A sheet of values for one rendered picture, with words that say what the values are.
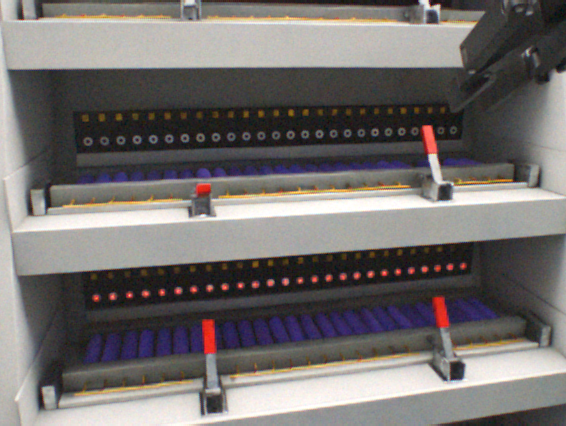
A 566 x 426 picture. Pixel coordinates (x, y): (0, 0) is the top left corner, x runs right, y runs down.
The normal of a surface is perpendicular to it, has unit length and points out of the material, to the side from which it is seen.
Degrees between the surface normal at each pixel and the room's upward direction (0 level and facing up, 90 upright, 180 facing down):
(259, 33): 107
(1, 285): 90
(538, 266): 90
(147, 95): 90
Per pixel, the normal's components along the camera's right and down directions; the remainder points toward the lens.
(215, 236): 0.20, 0.26
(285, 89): 0.19, -0.04
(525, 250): -0.98, 0.06
